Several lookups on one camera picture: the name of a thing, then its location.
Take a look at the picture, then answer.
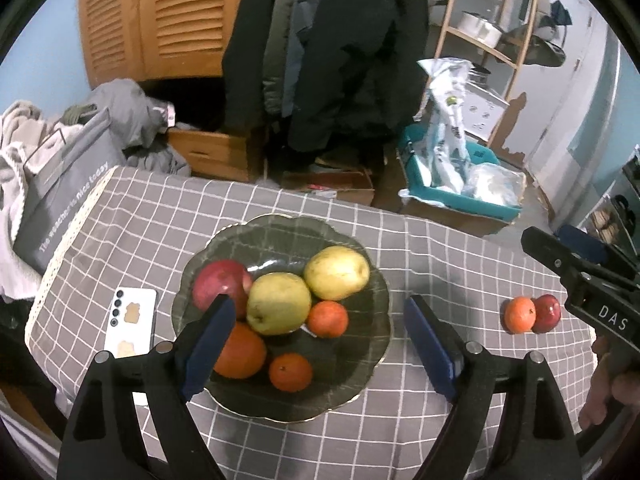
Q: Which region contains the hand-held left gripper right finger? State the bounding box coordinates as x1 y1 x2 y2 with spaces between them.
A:
403 294 583 480

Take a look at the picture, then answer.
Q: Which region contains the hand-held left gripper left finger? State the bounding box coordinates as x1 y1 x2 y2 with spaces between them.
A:
56 294 237 480

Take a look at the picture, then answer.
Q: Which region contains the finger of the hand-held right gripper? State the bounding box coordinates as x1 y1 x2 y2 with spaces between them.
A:
556 224 640 287
520 226 619 307

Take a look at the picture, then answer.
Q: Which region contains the large orange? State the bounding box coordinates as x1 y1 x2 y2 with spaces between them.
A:
212 321 268 379

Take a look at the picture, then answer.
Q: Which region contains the small red apple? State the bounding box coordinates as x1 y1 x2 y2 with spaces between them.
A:
532 294 562 333

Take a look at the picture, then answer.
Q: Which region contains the large red apple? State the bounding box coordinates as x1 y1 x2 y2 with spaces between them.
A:
192 260 253 320

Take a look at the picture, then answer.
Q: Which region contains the small tangerine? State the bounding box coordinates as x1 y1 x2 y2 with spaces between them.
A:
503 296 537 334
268 353 314 393
306 301 349 338

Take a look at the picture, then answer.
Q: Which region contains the dark green glass plate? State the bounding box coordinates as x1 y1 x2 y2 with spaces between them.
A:
171 213 392 423

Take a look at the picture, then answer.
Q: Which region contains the yellow pear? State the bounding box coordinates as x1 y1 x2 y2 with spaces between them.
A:
246 272 312 336
303 246 371 302

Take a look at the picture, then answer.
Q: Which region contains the person's right hand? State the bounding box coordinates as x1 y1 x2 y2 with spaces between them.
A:
579 336 640 428

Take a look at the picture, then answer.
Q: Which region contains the white smartphone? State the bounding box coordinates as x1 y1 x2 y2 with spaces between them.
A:
103 287 157 361

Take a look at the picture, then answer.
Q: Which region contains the grey checked tablecloth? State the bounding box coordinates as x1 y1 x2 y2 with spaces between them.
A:
25 164 608 480

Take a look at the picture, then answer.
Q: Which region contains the clear plastic bag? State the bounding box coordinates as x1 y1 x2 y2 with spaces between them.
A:
462 162 527 208

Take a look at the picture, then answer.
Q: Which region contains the cardboard box under basket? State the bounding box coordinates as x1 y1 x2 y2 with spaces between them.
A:
400 192 507 239

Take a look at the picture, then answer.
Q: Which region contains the teal plastic basket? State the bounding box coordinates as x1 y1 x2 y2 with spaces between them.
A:
400 124 523 223

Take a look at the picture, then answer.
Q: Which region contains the white storage box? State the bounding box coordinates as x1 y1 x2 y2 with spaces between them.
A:
462 82 511 141

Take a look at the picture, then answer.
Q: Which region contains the printed white plastic bag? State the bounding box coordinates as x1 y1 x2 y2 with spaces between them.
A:
417 57 474 193

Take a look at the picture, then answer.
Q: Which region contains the flat cardboard box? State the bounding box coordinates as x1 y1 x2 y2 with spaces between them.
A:
280 170 376 207

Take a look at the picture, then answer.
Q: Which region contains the wooden drawer unit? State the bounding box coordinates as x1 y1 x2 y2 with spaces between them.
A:
167 127 251 183

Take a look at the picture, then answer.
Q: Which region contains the wooden shelf rack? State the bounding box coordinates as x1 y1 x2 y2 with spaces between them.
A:
415 0 541 148

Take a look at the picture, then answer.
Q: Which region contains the dark pan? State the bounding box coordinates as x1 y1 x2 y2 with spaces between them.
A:
500 25 568 67

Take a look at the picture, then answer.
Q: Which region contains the grey tote bag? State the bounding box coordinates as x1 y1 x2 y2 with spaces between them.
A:
12 105 128 276

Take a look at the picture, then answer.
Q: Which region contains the white pot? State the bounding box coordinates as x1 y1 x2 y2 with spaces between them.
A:
457 10 503 47

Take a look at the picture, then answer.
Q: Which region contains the grey padded jacket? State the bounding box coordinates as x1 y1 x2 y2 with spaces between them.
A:
87 78 193 177

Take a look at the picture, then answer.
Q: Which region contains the beige crumpled cloth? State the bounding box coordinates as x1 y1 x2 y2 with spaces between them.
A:
0 101 83 301

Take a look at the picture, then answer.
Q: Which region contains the black hanging coat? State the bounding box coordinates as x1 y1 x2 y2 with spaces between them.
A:
287 0 431 153

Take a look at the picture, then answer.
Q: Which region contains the dark green hanging coat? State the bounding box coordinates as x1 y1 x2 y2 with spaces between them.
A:
221 0 281 117

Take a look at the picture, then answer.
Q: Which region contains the blue grey hanging jacket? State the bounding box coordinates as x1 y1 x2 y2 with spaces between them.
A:
270 0 326 117

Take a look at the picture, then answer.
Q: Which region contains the wooden louvered cabinet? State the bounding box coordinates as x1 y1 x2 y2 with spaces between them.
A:
77 0 256 88

